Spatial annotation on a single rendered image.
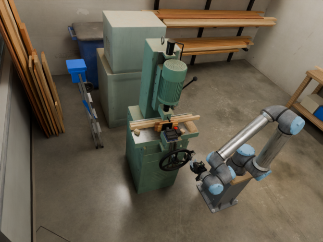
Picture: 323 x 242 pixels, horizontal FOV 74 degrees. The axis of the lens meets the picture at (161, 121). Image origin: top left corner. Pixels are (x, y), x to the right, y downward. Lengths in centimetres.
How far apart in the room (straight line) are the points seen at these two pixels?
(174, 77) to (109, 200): 154
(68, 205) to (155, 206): 90
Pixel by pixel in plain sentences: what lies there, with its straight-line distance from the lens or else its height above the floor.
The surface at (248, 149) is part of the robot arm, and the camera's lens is 211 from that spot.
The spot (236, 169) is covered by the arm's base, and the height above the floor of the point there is 63.
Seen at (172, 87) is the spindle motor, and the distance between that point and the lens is 159.
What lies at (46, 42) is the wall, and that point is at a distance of 392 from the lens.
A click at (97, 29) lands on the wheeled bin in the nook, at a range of 343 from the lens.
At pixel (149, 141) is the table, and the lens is 180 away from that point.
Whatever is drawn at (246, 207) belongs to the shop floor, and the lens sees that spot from 283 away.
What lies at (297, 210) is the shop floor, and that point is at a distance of 318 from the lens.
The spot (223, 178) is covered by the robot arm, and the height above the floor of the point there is 103.
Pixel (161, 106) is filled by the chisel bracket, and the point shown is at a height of 107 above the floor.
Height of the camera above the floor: 226
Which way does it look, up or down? 43 degrees down
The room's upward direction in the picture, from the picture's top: 12 degrees clockwise
